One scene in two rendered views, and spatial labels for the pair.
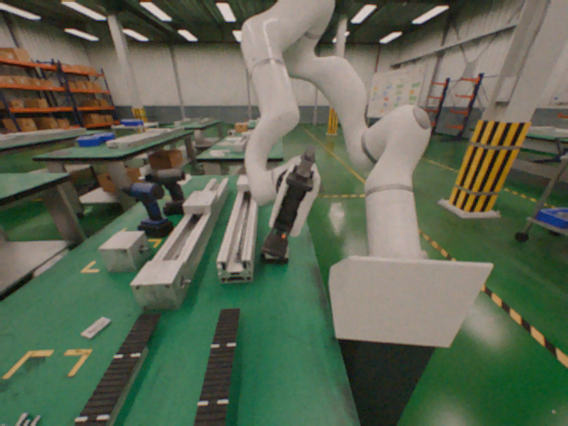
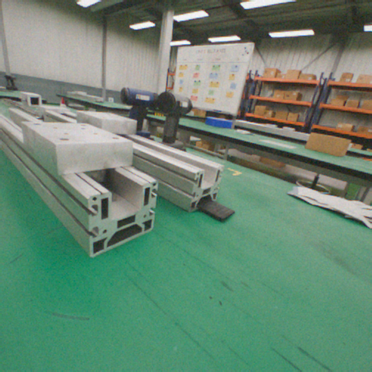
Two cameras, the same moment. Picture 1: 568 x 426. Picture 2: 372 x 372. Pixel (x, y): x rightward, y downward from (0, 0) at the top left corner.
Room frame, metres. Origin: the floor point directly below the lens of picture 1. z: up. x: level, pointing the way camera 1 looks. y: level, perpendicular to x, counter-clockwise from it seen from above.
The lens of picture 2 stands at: (1.51, 0.08, 0.97)
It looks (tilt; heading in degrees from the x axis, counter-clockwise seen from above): 22 degrees down; 131
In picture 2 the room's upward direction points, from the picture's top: 10 degrees clockwise
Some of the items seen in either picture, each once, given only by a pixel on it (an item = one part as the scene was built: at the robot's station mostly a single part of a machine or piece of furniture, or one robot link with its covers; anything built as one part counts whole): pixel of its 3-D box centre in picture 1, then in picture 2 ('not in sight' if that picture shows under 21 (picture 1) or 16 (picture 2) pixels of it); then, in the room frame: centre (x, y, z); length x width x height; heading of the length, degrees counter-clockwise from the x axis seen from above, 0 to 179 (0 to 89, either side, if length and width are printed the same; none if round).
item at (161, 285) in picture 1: (167, 284); (52, 118); (0.46, 0.32, 0.83); 0.12 x 0.09 x 0.10; 94
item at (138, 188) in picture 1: (144, 209); (145, 120); (0.81, 0.57, 0.89); 0.20 x 0.08 x 0.22; 76
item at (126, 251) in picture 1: (131, 251); not in sight; (0.61, 0.52, 0.83); 0.11 x 0.10 x 0.10; 93
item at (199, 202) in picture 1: (202, 204); (105, 126); (0.90, 0.36, 0.87); 0.16 x 0.11 x 0.07; 4
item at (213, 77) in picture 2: not in sight; (201, 108); (-0.98, 3.01, 0.97); 1.50 x 0.50 x 1.95; 2
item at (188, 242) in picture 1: (204, 214); (105, 142); (0.90, 0.36, 0.82); 0.80 x 0.10 x 0.09; 4
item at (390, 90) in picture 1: (389, 117); not in sight; (5.86, -2.58, 0.97); 1.51 x 0.50 x 1.95; 22
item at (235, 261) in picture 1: (246, 212); (35, 145); (0.91, 0.17, 0.82); 0.80 x 0.10 x 0.09; 4
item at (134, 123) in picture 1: (142, 142); not in sight; (5.11, 3.16, 0.50); 1.03 x 0.55 x 1.01; 7
